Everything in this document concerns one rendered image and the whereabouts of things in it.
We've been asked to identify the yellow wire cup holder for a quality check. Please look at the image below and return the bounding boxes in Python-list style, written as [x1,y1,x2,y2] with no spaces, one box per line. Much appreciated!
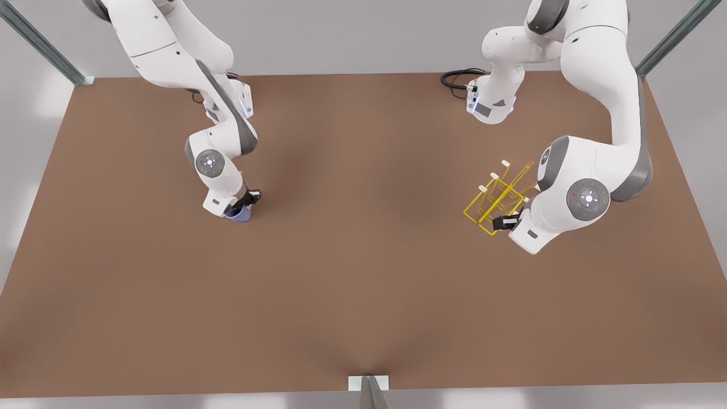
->
[463,160,539,236]

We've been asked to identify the black cable loop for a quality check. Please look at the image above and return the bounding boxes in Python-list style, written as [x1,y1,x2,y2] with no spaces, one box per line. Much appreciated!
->
[191,72,239,105]
[441,68,488,101]

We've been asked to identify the silver frame post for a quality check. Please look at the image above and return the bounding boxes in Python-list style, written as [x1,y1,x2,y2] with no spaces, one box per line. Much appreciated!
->
[348,375,390,409]
[635,0,722,77]
[0,0,95,86]

